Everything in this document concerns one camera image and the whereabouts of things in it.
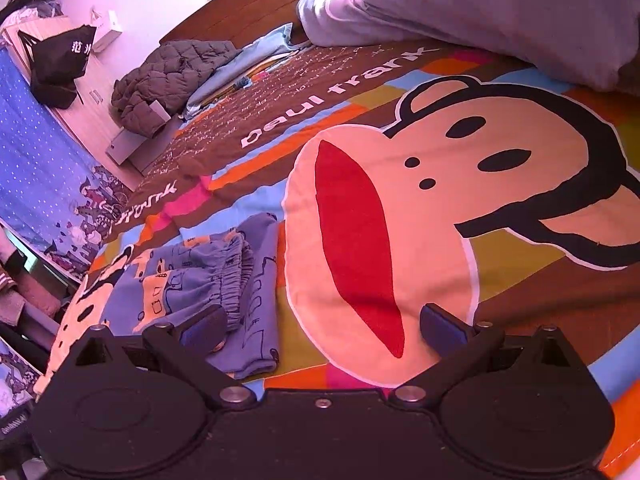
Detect blue dotted curtain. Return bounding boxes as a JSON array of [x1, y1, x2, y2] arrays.
[[0, 49, 130, 278]]

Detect light wooden nightstand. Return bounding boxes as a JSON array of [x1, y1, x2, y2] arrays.
[[1, 16, 143, 191]]

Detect colourful monkey print bedsheet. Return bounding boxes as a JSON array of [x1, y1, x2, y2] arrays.
[[27, 40, 639, 479]]

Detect grey lilac blanket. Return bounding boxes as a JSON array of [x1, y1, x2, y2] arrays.
[[297, 0, 639, 94]]

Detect light blue pillow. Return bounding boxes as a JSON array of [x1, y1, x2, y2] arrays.
[[183, 23, 311, 120]]

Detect blue patterned children's pants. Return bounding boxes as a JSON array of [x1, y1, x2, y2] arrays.
[[102, 212, 280, 379]]

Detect dark quilted jacket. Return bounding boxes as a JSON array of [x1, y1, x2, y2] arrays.
[[111, 39, 240, 138]]

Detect black bag with characters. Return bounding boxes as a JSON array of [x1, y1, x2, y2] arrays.
[[17, 25, 96, 110]]

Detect white box on nightstand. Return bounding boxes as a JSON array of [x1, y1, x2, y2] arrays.
[[90, 8, 122, 53]]

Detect dark wooden headboard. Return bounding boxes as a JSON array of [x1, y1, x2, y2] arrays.
[[160, 0, 299, 48]]

